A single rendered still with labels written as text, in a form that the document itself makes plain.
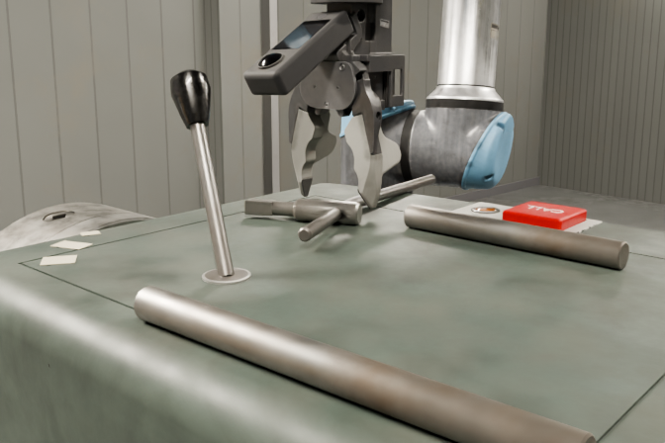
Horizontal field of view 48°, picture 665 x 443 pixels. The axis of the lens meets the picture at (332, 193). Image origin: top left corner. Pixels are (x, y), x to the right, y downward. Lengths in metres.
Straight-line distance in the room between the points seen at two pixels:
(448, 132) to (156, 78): 3.59
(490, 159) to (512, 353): 0.67
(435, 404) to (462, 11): 0.85
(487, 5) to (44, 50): 3.38
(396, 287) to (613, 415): 0.20
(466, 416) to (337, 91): 0.45
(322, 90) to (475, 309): 0.32
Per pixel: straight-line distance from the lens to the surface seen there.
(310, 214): 0.71
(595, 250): 0.61
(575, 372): 0.43
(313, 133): 0.76
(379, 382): 0.35
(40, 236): 0.85
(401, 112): 1.15
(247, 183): 4.80
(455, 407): 0.34
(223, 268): 0.56
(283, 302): 0.51
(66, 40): 4.34
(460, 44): 1.13
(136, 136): 4.54
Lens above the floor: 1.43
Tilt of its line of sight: 12 degrees down
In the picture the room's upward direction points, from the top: straight up
